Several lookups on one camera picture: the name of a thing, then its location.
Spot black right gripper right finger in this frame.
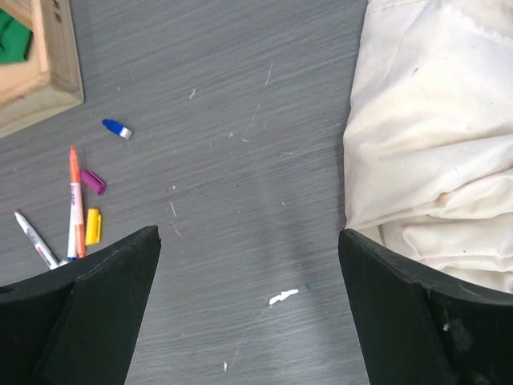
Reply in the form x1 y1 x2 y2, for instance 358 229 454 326
338 229 512 384

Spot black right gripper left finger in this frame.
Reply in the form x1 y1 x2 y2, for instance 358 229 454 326
1 226 161 384

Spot orange highlighter pen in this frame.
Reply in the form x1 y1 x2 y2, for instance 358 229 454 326
70 146 86 258

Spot yellow pen cap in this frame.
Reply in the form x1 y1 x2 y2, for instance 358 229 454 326
85 208 102 246

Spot purple pen cap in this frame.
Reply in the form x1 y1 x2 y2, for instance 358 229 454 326
79 169 107 196

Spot blue white pen cap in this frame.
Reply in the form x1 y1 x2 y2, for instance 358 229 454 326
102 119 132 140

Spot white marker blue end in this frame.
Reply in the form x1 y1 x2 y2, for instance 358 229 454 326
67 210 78 261

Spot white marker orange tip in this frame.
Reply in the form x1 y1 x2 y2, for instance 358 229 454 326
14 210 59 270

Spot beige cloth bag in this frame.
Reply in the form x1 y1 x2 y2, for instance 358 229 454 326
343 1 512 293

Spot wooden rack base tray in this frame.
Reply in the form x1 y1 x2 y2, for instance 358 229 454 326
1 0 84 137

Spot green cloth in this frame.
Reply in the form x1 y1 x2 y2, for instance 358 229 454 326
0 10 33 65

